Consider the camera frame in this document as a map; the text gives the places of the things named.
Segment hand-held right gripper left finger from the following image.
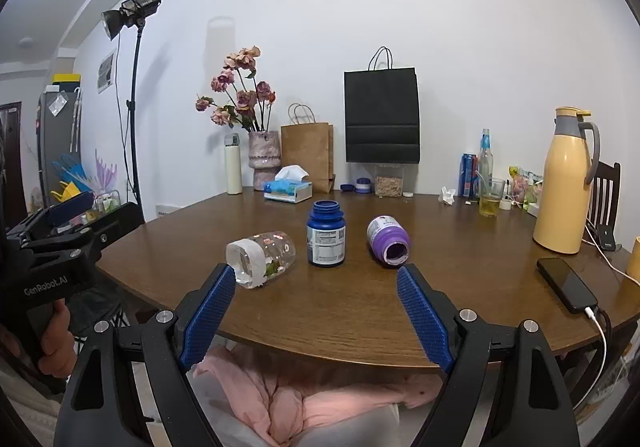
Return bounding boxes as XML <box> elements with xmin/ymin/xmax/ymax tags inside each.
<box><xmin>52</xmin><ymin>263</ymin><xmax>237</xmax><ymax>447</ymax></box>

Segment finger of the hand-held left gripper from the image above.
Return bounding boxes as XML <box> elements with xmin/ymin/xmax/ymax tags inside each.
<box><xmin>5</xmin><ymin>191</ymin><xmax>96</xmax><ymax>248</ymax></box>
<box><xmin>30</xmin><ymin>202</ymin><xmax>147</xmax><ymax>260</ymax></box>

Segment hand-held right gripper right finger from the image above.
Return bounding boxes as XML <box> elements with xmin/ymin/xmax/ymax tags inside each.
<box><xmin>396</xmin><ymin>263</ymin><xmax>582</xmax><ymax>447</ymax></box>

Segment clear plastic jar white lid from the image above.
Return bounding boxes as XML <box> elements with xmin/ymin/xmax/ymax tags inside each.
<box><xmin>225</xmin><ymin>231</ymin><xmax>297</xmax><ymax>289</ymax></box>

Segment person's left forearm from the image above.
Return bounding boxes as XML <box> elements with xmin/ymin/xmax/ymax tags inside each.
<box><xmin>0</xmin><ymin>322</ymin><xmax>66</xmax><ymax>438</ymax></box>

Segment yellow cup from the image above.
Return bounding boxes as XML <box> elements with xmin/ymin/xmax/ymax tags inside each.
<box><xmin>625</xmin><ymin>237</ymin><xmax>640</xmax><ymax>280</ymax></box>

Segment person's left hand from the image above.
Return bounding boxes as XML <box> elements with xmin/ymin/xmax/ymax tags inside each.
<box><xmin>39</xmin><ymin>299</ymin><xmax>77</xmax><ymax>380</ymax></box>

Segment blue and yellow plastic items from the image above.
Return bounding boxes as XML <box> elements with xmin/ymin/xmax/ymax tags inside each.
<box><xmin>50</xmin><ymin>154</ymin><xmax>93</xmax><ymax>200</ymax></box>

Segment purple plastic item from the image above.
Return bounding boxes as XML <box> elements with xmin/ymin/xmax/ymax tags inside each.
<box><xmin>95</xmin><ymin>149</ymin><xmax>118</xmax><ymax>192</ymax></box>

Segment grey refrigerator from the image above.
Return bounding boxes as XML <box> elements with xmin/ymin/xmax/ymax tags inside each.
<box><xmin>37</xmin><ymin>86</ymin><xmax>83</xmax><ymax>208</ymax></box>

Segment dark wooden door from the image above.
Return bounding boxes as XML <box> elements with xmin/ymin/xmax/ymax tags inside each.
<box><xmin>0</xmin><ymin>102</ymin><xmax>23</xmax><ymax>228</ymax></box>

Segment purple plastic bottle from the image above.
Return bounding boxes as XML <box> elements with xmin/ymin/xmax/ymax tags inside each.
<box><xmin>366</xmin><ymin>215</ymin><xmax>411</xmax><ymax>268</ymax></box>

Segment black light stand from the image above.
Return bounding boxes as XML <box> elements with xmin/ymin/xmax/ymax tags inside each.
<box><xmin>116</xmin><ymin>27</ymin><xmax>146</xmax><ymax>222</ymax></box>

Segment blue plastic bottle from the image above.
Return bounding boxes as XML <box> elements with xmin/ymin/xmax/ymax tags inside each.
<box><xmin>306</xmin><ymin>200</ymin><xmax>347</xmax><ymax>269</ymax></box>

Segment glass of yellow drink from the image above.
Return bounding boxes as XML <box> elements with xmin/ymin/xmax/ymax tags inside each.
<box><xmin>479</xmin><ymin>178</ymin><xmax>506</xmax><ymax>218</ymax></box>

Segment clear container of grains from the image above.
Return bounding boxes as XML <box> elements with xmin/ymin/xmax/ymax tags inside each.
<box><xmin>374</xmin><ymin>163</ymin><xmax>405</xmax><ymax>198</ymax></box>

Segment pink cloth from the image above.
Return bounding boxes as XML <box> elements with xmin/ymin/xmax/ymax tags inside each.
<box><xmin>192</xmin><ymin>344</ymin><xmax>446</xmax><ymax>447</ymax></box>

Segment white thermos bottle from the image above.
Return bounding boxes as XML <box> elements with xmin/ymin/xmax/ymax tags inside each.
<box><xmin>224</xmin><ymin>133</ymin><xmax>243</xmax><ymax>195</ymax></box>

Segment blue tissue box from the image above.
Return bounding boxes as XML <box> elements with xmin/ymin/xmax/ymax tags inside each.
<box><xmin>263</xmin><ymin>166</ymin><xmax>313</xmax><ymax>204</ymax></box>

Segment blue drink can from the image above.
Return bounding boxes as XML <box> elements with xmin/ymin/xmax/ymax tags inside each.
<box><xmin>459</xmin><ymin>153</ymin><xmax>478</xmax><ymax>198</ymax></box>

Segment black smartphone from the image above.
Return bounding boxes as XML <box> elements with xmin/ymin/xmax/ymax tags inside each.
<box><xmin>536</xmin><ymin>257</ymin><xmax>599</xmax><ymax>314</ymax></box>

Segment colourful snack packets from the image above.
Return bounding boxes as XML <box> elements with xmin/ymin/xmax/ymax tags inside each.
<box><xmin>509</xmin><ymin>166</ymin><xmax>543</xmax><ymax>208</ymax></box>

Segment pink ceramic vase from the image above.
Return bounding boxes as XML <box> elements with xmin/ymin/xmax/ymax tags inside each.
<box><xmin>248</xmin><ymin>130</ymin><xmax>282</xmax><ymax>191</ymax></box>

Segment glass bottle blue label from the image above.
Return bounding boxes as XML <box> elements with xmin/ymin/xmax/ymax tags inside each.
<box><xmin>477</xmin><ymin>129</ymin><xmax>495</xmax><ymax>200</ymax></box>

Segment brown paper bag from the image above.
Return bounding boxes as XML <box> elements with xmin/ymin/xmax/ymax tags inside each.
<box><xmin>280</xmin><ymin>103</ymin><xmax>335</xmax><ymax>194</ymax></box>

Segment dried pink flowers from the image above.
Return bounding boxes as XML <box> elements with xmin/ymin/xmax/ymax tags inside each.
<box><xmin>195</xmin><ymin>46</ymin><xmax>277</xmax><ymax>132</ymax></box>

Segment yellow thermos jug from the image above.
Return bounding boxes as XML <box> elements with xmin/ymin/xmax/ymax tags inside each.
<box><xmin>532</xmin><ymin>107</ymin><xmax>601</xmax><ymax>255</ymax></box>

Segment black charger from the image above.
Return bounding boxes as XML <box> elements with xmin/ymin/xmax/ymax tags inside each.
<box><xmin>595</xmin><ymin>224</ymin><xmax>623</xmax><ymax>252</ymax></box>

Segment black paper bag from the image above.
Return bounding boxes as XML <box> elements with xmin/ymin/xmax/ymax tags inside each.
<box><xmin>343</xmin><ymin>46</ymin><xmax>421</xmax><ymax>164</ymax></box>

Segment black studio light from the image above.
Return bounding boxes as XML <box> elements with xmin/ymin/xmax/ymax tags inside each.
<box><xmin>101</xmin><ymin>0</ymin><xmax>162</xmax><ymax>42</ymax></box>

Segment dark wooden chair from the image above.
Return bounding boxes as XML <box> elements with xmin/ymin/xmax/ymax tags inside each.
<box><xmin>586</xmin><ymin>161</ymin><xmax>622</xmax><ymax>248</ymax></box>

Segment wall paper notice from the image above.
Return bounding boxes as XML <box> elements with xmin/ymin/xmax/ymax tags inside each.
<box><xmin>97</xmin><ymin>52</ymin><xmax>117</xmax><ymax>94</ymax></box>

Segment white charging cable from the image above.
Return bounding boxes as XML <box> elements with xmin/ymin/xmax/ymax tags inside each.
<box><xmin>572</xmin><ymin>307</ymin><xmax>609</xmax><ymax>412</ymax></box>

